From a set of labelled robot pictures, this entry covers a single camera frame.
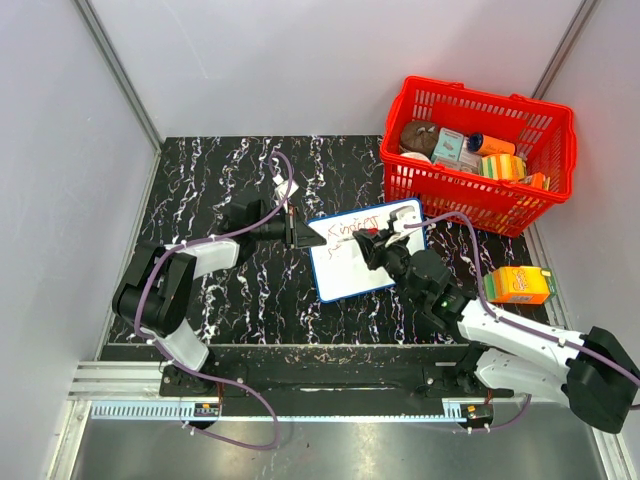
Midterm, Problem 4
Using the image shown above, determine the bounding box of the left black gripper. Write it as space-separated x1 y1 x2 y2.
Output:
250 204 325 250

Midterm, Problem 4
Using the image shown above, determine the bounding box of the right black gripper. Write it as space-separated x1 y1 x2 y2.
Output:
354 228 422 305

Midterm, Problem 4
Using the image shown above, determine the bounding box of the blue framed whiteboard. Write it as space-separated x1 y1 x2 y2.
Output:
309 198 423 303

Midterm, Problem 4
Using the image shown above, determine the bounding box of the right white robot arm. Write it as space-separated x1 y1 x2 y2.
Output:
353 229 639 434

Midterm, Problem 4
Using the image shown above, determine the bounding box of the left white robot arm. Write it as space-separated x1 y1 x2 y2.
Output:
112 200 326 396

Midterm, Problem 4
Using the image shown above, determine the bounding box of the white round lid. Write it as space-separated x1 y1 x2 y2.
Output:
401 151 431 163

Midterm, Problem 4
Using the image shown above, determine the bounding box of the brown round bun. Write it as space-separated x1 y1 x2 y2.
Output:
399 120 439 156

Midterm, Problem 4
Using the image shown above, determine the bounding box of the teal small box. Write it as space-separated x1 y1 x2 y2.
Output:
431 128 465 164

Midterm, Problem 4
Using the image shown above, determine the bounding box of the pale pink box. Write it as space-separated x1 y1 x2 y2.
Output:
458 137 482 174

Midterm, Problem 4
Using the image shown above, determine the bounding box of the red plastic shopping basket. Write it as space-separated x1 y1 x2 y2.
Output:
380 76 577 237

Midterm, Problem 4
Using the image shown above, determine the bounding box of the orange tube blue cap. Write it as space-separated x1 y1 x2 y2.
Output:
468 133 516 156

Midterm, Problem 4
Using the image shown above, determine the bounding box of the orange juice carton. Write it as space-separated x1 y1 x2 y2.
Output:
483 266 557 305

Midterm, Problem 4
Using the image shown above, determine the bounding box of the yellow green sponge pack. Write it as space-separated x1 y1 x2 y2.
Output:
479 153 527 181

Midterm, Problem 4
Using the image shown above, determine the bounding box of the orange snack box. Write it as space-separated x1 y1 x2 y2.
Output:
516 172 550 191

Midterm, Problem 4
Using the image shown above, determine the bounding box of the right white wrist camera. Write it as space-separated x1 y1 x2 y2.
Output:
386 206 421 247

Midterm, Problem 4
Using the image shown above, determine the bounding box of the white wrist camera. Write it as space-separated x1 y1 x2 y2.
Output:
386 206 421 247
273 174 299 210

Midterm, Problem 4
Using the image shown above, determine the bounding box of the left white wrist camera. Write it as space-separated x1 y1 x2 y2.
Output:
273 174 299 210

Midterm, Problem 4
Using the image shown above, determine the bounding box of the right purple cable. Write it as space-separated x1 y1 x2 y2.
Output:
403 210 640 434

